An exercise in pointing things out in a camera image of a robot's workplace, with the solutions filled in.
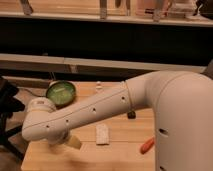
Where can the black remote control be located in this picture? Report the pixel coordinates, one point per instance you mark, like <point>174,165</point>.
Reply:
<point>131,115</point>

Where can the white sponge block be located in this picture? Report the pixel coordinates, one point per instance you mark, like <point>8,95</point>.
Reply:
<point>102,134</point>

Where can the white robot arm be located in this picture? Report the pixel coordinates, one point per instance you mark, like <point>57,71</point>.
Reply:
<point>182,103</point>

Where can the black tripod stand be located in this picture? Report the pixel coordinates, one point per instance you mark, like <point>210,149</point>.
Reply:
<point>8,105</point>

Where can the green bowl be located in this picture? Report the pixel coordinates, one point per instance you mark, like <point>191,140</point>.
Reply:
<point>61,93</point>

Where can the white small bottle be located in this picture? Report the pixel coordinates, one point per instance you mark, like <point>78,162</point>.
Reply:
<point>98,86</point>

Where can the orange carrot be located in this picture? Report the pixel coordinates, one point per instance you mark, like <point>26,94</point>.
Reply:
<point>147,145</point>

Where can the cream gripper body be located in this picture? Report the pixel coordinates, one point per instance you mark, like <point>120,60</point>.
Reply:
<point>73,141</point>

